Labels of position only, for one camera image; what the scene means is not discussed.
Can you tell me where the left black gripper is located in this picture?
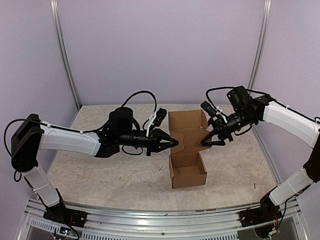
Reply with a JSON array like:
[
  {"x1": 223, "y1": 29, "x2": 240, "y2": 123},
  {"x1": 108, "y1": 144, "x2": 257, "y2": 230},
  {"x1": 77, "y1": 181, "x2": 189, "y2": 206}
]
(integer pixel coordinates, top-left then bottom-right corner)
[{"x1": 117, "y1": 127, "x2": 179, "y2": 156}]

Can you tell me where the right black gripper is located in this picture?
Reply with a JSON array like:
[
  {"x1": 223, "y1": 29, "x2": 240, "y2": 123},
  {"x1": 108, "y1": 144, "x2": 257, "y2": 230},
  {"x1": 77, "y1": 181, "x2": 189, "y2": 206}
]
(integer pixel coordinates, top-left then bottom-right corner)
[{"x1": 198, "y1": 108, "x2": 257, "y2": 145}]

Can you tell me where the brown cardboard box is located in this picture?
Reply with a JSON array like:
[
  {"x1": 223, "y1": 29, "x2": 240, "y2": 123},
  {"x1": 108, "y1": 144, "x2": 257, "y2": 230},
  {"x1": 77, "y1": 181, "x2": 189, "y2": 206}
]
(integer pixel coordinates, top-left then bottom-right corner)
[{"x1": 168, "y1": 109, "x2": 210, "y2": 189}]

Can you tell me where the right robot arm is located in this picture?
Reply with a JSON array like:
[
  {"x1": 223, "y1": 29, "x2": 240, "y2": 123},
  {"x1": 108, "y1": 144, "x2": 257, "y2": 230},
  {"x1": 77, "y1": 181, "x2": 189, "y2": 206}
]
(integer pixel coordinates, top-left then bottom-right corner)
[{"x1": 200, "y1": 85, "x2": 320, "y2": 222}]

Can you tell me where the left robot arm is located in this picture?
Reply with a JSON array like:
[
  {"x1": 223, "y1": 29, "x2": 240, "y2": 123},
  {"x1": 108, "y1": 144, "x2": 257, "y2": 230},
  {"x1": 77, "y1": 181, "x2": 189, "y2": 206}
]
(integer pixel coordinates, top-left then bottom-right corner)
[{"x1": 11, "y1": 106, "x2": 179, "y2": 223}]

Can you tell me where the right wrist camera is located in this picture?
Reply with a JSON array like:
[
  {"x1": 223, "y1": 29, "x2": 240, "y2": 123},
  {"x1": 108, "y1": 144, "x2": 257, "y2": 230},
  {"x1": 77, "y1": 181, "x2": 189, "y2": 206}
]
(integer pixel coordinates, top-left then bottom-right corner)
[{"x1": 200, "y1": 101, "x2": 227, "y2": 123}]

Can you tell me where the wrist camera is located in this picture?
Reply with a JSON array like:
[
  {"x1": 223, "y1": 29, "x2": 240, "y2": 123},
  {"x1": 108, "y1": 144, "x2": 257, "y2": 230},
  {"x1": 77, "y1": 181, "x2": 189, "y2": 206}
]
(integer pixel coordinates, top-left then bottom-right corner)
[
  {"x1": 200, "y1": 101, "x2": 227, "y2": 123},
  {"x1": 145, "y1": 108, "x2": 167, "y2": 137}
]

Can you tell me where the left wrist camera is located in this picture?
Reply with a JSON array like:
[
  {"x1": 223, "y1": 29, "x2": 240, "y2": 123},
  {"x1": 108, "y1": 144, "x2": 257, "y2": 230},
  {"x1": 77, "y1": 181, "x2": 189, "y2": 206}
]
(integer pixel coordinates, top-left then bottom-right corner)
[{"x1": 145, "y1": 108, "x2": 167, "y2": 137}]

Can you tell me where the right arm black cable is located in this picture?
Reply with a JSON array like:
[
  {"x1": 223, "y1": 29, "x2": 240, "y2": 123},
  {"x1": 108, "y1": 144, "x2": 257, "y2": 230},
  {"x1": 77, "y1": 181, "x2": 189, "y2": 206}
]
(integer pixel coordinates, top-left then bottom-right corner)
[{"x1": 205, "y1": 86, "x2": 273, "y2": 106}]

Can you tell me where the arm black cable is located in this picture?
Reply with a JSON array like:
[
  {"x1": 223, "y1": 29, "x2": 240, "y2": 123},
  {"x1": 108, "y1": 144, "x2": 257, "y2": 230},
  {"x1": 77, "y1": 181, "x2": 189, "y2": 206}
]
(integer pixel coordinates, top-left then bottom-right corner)
[
  {"x1": 205, "y1": 86, "x2": 273, "y2": 106},
  {"x1": 3, "y1": 90, "x2": 158, "y2": 156}
]

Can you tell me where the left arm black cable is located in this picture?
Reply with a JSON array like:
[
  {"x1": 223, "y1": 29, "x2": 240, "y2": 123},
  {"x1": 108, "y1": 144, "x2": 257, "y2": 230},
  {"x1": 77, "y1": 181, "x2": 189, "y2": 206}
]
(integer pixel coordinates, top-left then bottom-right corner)
[{"x1": 3, "y1": 90, "x2": 158, "y2": 156}]

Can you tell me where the front aluminium rail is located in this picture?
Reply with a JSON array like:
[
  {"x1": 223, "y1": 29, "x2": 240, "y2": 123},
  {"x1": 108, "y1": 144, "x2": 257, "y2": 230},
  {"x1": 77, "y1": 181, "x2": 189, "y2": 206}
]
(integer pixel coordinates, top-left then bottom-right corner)
[{"x1": 15, "y1": 199, "x2": 310, "y2": 240}]

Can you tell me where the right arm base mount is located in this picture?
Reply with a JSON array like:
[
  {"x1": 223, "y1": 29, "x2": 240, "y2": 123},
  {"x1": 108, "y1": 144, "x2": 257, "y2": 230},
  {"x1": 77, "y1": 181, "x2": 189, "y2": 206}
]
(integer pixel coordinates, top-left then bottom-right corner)
[{"x1": 238, "y1": 207, "x2": 283, "y2": 227}]

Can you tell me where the right aluminium frame post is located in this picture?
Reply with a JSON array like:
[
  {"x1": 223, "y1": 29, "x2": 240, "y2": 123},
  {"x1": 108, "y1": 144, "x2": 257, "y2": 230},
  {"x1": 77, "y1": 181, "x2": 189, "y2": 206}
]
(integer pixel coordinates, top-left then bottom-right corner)
[{"x1": 248, "y1": 0, "x2": 272, "y2": 90}]

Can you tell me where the aluminium frame post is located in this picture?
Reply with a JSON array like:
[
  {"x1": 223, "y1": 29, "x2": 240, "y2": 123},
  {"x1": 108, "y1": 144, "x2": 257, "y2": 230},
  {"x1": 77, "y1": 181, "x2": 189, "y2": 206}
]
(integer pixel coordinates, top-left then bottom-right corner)
[
  {"x1": 248, "y1": 0, "x2": 272, "y2": 90},
  {"x1": 49, "y1": 0, "x2": 82, "y2": 111}
]

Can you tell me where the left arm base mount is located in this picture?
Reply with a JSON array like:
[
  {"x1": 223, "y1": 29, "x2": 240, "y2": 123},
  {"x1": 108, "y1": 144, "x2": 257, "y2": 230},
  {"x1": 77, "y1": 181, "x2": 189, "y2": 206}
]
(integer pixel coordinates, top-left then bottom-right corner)
[{"x1": 43, "y1": 208, "x2": 88, "y2": 228}]

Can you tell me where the left aluminium frame post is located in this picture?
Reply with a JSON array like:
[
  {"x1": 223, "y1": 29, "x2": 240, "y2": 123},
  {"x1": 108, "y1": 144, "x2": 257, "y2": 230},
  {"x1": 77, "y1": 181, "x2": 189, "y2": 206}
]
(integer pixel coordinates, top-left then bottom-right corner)
[{"x1": 49, "y1": 0, "x2": 82, "y2": 111}]

